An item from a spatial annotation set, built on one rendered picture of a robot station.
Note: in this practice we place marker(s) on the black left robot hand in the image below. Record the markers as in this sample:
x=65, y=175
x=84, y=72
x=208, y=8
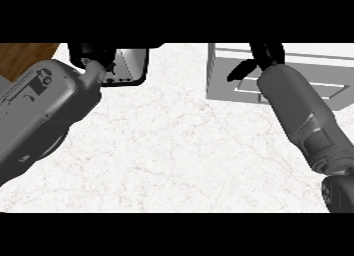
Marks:
x=88, y=53

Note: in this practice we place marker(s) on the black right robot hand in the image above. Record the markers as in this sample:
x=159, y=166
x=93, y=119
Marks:
x=265, y=56

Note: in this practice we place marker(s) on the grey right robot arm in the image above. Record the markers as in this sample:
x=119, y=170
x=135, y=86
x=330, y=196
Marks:
x=302, y=113

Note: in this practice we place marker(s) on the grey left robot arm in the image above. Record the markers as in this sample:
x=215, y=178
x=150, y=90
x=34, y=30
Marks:
x=32, y=110

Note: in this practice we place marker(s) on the grey drawer cabinet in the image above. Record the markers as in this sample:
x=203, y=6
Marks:
x=322, y=80

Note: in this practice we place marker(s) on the black framed silver appliance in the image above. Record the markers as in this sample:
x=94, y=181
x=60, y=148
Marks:
x=130, y=65

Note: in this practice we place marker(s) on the brown wooden panel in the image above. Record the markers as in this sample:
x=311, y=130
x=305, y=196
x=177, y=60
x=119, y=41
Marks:
x=14, y=58

